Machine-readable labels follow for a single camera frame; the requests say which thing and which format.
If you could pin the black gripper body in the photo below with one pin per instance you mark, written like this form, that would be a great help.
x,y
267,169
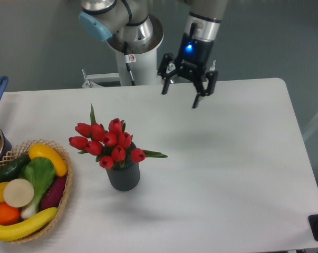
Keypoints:
x,y
191,60

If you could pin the red tulip bouquet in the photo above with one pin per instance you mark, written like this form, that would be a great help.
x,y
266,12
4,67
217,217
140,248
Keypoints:
x,y
111,146

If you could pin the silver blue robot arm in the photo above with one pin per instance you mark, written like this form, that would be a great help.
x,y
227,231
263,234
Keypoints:
x,y
134,34

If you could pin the dark grey ribbed vase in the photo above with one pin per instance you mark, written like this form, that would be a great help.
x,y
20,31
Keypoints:
x,y
124,174

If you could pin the green bok choy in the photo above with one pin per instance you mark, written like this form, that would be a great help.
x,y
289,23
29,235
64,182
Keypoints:
x,y
40,173

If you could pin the woven wicker basket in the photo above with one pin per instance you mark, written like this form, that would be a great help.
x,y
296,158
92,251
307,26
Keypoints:
x,y
22,149

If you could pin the purple sweet potato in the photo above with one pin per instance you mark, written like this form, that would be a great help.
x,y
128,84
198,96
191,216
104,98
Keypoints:
x,y
54,194

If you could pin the dark green cucumber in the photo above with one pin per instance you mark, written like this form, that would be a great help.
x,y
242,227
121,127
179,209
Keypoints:
x,y
11,170

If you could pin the orange fruit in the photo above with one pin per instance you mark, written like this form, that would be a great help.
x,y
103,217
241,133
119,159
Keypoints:
x,y
9,215

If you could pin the yellow banana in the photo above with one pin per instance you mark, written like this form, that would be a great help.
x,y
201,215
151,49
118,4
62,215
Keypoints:
x,y
27,227

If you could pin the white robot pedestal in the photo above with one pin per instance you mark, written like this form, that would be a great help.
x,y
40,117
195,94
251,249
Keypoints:
x,y
141,69

